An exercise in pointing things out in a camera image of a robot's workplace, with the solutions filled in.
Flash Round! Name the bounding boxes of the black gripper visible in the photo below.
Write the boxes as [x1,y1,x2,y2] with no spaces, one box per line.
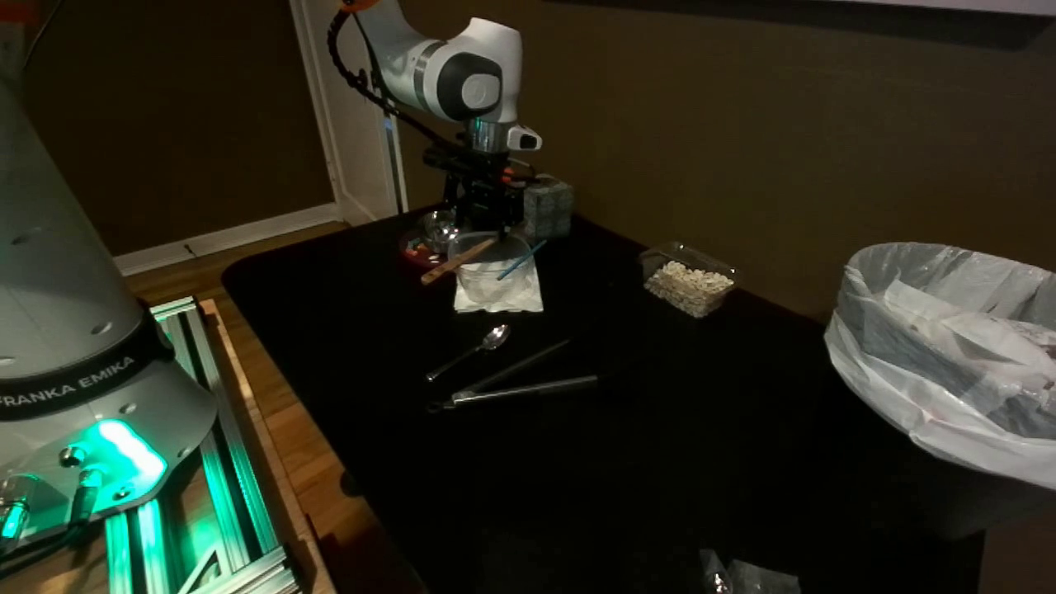
[423,143,533,258]

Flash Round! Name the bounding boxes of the wooden stick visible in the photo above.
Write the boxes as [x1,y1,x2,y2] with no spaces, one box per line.
[416,234,502,290]

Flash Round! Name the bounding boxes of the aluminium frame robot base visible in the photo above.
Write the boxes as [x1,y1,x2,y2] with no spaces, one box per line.
[0,295,339,594]

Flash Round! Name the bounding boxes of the white paper towel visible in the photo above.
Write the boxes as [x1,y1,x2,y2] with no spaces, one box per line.
[453,258,549,316]

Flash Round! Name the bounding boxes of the metal spoon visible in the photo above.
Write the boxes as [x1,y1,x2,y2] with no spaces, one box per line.
[423,320,515,385]

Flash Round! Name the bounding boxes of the clear round glass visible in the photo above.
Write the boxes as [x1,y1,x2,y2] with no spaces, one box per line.
[423,209,466,252]

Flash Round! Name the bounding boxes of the clear glass dome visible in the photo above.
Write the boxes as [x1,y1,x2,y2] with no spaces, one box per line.
[399,234,441,275]

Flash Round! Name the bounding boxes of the metal tongs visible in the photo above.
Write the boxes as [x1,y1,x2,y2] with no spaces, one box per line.
[433,332,605,416]

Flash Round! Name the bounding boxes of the clear container with white pieces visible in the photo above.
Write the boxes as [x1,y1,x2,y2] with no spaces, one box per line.
[636,240,738,323]

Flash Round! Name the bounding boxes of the colourful candy packet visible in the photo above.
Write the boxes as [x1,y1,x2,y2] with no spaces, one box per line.
[695,545,806,594]

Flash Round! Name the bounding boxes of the grey trash bin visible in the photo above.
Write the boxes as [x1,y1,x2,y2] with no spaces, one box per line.
[820,240,1056,490]

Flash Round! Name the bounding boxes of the black trash bin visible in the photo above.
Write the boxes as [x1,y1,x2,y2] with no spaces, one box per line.
[801,416,1056,594]

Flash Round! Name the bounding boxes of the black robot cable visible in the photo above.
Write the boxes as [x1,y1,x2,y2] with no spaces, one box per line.
[326,6,401,114]

